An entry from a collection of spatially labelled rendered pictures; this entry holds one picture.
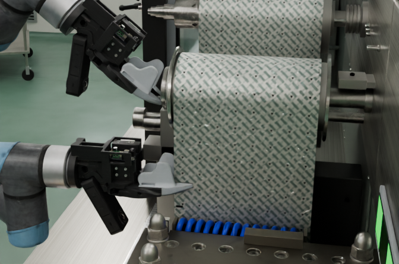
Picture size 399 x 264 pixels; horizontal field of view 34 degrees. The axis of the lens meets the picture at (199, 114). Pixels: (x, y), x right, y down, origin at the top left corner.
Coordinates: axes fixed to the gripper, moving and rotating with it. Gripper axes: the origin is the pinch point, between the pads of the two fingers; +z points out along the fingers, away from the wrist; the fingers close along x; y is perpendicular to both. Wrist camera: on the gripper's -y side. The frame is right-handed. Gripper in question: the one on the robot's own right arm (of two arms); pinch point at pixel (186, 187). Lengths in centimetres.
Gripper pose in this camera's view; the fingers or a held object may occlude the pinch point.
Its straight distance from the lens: 112.9
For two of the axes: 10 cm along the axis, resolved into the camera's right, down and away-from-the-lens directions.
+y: 0.0, -9.4, -3.4
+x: 1.7, -3.3, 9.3
